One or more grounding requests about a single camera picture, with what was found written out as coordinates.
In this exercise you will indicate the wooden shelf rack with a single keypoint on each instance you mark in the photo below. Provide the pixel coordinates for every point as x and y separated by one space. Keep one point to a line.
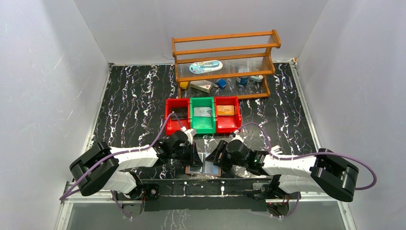
236 61

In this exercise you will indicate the black base frame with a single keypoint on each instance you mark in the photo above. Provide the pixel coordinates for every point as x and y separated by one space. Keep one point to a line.
254 194

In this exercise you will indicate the blue white oval package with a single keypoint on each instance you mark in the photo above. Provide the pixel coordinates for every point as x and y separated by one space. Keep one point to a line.
205 66

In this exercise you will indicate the yellow small object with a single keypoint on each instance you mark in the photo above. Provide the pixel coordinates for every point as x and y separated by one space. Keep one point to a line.
183 85

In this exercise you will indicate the orange credit card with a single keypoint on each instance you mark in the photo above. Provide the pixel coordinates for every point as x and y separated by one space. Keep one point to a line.
225 110

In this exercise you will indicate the grey credit card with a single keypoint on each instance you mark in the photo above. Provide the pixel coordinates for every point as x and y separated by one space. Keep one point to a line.
202 112

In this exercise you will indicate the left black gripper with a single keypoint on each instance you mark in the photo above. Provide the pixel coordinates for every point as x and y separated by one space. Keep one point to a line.
191 153

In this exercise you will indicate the red bin with orange card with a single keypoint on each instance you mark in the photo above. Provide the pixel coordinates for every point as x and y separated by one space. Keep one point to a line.
227 124

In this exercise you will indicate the blue small object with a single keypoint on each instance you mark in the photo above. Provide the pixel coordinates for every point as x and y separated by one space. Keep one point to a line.
221 83

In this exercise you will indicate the pink leather card holder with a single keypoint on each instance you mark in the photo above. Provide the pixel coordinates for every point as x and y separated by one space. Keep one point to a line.
208 168

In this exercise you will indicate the red bin with dark card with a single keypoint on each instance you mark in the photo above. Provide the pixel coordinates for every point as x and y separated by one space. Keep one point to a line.
175 124

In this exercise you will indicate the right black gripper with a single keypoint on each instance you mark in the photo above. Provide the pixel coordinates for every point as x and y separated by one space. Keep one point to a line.
214 155

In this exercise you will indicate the green plastic bin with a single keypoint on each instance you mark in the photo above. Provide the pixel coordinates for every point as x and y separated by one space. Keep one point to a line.
203 125

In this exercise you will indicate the blue cup on shelf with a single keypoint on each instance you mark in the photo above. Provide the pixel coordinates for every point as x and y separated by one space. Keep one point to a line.
243 80

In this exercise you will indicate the teal white tube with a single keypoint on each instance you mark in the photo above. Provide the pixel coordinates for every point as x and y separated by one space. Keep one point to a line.
256 78

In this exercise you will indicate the dark credit card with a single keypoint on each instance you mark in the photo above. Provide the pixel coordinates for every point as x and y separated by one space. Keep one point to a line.
180 112

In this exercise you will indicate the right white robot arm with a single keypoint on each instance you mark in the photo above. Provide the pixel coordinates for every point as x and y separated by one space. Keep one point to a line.
322 173

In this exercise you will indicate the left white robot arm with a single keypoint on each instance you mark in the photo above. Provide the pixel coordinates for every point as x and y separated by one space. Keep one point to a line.
108 168

